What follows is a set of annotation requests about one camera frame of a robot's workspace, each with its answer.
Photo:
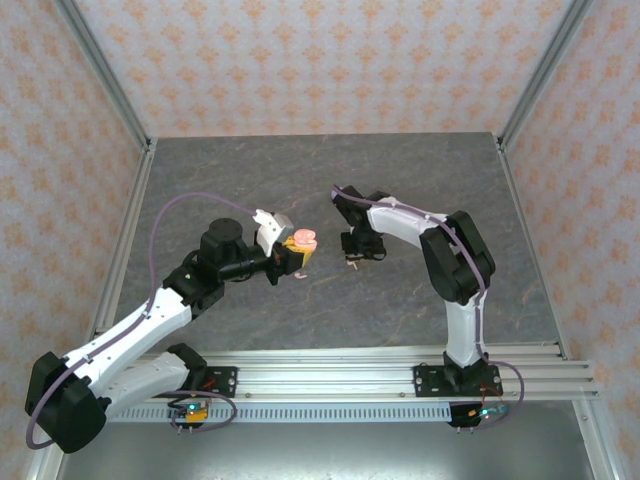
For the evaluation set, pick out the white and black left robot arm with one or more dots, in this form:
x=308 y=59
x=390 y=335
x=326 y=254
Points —
x=130 y=330

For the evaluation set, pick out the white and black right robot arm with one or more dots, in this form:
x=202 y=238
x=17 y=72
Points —
x=462 y=325

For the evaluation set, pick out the grey metal sheet panel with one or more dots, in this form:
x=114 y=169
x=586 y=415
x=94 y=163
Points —
x=320 y=450

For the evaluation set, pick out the aluminium table side rail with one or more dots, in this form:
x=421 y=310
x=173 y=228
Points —
x=117 y=250
x=532 y=250

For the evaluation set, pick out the wide aluminium base rail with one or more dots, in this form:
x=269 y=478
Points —
x=325 y=375

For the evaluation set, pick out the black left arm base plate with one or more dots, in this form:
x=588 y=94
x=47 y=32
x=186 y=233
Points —
x=225 y=382

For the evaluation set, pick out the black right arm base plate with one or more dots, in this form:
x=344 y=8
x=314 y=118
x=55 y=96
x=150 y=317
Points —
x=430 y=382

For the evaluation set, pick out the aluminium frame corner post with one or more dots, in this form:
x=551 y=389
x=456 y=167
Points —
x=547 y=75
x=102 y=75

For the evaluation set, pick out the aluminium lower frame rail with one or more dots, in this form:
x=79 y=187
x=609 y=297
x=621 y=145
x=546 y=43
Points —
x=597 y=450
x=42 y=466

